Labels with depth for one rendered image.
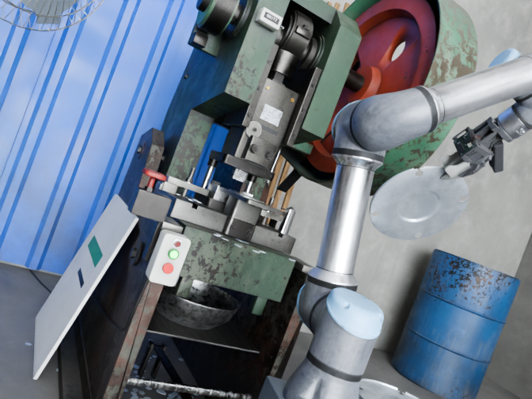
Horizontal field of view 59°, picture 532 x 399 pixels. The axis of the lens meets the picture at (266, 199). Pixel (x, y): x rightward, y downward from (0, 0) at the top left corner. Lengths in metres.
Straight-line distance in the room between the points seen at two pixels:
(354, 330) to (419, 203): 0.63
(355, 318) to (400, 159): 0.79
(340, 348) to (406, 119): 0.45
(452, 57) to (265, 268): 0.87
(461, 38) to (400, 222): 0.61
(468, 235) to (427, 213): 2.68
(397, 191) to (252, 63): 0.59
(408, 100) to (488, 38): 3.19
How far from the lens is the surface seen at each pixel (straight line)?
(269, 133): 1.59
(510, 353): 4.67
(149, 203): 1.30
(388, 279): 3.70
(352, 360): 0.94
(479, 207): 4.20
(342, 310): 0.93
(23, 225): 2.70
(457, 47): 1.64
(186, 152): 1.76
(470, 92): 1.01
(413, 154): 1.60
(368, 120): 0.95
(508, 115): 1.30
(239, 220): 1.48
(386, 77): 1.82
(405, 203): 1.44
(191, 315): 1.56
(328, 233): 1.05
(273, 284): 1.52
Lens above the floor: 0.81
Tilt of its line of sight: level
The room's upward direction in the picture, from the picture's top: 21 degrees clockwise
